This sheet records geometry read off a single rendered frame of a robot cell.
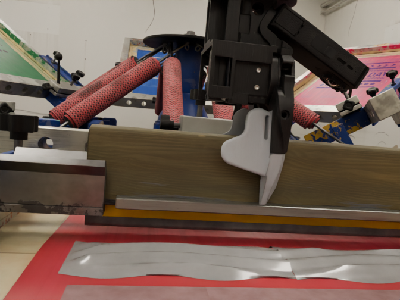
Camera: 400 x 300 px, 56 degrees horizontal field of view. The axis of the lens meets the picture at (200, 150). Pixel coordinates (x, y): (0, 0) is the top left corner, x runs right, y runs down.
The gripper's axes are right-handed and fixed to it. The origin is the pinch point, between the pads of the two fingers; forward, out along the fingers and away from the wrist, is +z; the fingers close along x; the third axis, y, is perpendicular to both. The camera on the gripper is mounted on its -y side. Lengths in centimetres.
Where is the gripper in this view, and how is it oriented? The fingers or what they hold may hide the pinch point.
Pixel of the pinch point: (262, 187)
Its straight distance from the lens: 39.9
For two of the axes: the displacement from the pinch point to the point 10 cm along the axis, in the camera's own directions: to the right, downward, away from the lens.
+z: -0.8, 9.9, 0.8
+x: 1.4, 1.0, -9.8
